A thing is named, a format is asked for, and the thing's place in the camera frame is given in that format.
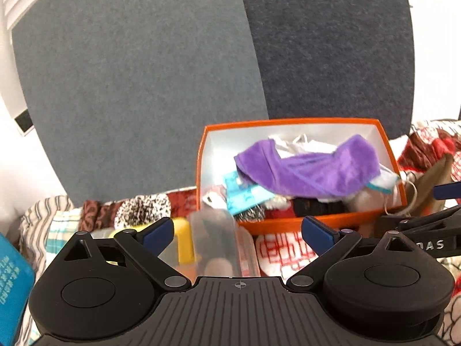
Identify purple microfibre cloth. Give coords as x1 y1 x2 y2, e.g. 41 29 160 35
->
235 135 380 198

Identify teal patterned cloth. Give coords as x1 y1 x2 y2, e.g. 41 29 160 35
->
366 165 400 195

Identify brown leather pouch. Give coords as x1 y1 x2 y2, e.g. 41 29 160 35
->
405 154 454 217

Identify clear plastic storage box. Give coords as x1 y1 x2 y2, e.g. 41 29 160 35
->
159 208 260 281

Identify brown floral patterned blanket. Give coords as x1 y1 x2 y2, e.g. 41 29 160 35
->
78 200 123 232

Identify red floral plush blanket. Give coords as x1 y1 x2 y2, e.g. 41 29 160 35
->
115 119 461 346

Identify teal packaged wipes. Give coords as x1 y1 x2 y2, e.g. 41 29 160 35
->
224 171 276 216

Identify teal orange plaid cloth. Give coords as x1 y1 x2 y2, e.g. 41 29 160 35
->
45 208 81 268

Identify white face mask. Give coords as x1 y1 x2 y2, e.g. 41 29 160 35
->
269 133 337 159

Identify orange cardboard box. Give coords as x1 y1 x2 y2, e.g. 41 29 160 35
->
196 118 407 227

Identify grey striped cloth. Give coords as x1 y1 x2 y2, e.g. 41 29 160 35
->
17 194 75 346

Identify teal embroidered pillow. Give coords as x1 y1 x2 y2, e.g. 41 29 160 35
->
0 235 35 346

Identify grey upholstered headboard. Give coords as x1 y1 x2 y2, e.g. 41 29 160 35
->
12 0 414 205

